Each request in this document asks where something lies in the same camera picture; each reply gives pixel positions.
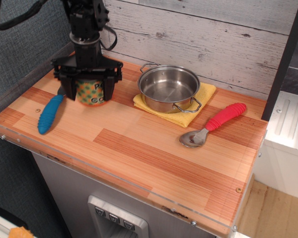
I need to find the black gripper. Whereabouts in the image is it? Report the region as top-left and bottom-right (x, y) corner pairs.
(51, 42), (123, 101)

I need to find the peas and carrots can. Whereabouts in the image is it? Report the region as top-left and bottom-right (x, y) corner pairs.
(76, 80), (105, 107)

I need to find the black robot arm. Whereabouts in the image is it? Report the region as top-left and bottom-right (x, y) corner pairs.
(51, 0), (123, 101)

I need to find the orange black object corner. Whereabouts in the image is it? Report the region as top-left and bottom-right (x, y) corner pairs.
(0, 208), (35, 238)

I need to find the stainless steel pot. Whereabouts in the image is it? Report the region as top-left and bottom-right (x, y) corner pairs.
(138, 63), (202, 114)

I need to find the yellow cloth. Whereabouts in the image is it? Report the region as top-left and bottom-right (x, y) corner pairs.
(133, 83), (216, 128)

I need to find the grey toy fridge cabinet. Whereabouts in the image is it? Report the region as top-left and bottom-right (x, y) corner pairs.
(33, 153), (214, 238)

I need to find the silver dispenser panel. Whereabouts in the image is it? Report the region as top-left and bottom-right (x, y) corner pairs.
(87, 195), (149, 238)

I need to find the white toy sink unit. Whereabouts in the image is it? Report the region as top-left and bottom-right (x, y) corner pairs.
(253, 92), (298, 198)

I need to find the blue handled fork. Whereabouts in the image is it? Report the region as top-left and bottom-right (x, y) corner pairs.
(37, 86), (66, 134)

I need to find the red handled spoon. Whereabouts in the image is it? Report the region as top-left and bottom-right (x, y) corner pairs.
(179, 103), (246, 148)

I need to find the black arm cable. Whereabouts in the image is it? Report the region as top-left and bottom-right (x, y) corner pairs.
(0, 0), (48, 31)

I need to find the right black post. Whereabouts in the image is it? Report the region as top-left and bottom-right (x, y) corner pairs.
(261, 10), (298, 121)

